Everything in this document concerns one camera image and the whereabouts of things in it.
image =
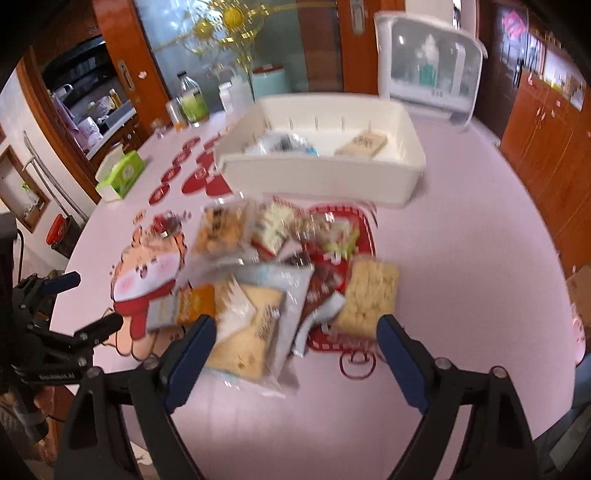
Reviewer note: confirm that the white countertop appliance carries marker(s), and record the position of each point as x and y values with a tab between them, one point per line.
401	97

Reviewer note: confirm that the cluttered kitchen counter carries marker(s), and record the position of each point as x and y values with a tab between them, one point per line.
92	110

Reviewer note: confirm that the clear packet of orange snacks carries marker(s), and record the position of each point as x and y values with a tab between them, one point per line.
217	230

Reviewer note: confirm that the glass bottle with green label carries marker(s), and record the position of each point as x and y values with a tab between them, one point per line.
194	104

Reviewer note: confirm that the small jar with orange contents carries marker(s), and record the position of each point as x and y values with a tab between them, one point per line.
176	115

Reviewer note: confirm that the green tissue box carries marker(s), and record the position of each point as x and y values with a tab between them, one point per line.
108	191

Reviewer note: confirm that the blue and white snack packet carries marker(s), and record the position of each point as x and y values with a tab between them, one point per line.
281	143

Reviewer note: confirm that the tan snack packet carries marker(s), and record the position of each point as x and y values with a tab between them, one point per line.
362	143

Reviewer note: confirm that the pale cookie packet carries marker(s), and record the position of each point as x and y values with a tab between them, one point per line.
371	293

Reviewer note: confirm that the cardboard box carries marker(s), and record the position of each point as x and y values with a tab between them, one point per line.
579	290

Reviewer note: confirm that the small pale yellow snack packet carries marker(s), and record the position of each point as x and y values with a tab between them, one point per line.
164	311

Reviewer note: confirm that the green tissue pack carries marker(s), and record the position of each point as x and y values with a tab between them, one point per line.
127	170

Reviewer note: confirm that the small orange snack packet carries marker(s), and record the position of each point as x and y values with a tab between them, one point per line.
201	300

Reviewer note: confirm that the white plastic storage bin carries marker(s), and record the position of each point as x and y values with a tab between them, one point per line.
323	180

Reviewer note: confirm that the dark red snack packet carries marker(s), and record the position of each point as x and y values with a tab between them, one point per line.
323	288

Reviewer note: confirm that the green snack packet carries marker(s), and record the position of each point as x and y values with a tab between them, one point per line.
344	237

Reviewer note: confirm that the white and red snack packet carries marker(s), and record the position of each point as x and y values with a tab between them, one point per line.
274	226

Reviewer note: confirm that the wooden framed picture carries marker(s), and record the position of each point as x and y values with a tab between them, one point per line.
21	189

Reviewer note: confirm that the wooden wall cabinets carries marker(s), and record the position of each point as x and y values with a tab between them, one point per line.
545	152

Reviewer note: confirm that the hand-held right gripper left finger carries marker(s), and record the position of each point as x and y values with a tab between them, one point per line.
194	357

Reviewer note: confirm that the clear red-edged dark snack packet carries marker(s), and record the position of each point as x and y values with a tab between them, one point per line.
307	228

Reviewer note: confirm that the gold flower decoration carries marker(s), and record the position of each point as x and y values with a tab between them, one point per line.
231	18

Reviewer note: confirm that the teal bottle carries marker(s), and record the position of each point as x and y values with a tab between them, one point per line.
428	71

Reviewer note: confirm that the small clear glass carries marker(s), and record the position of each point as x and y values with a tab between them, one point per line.
159	129

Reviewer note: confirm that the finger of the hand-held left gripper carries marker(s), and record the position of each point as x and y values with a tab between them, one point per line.
101	328
62	281

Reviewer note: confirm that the pale teal canister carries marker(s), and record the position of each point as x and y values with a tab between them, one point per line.
272	83

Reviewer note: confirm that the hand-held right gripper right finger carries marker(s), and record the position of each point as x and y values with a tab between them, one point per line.
401	364

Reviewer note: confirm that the large bread packet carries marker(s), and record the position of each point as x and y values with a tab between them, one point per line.
249	332

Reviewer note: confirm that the red and dark waste basket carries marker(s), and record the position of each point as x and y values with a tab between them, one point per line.
62	235

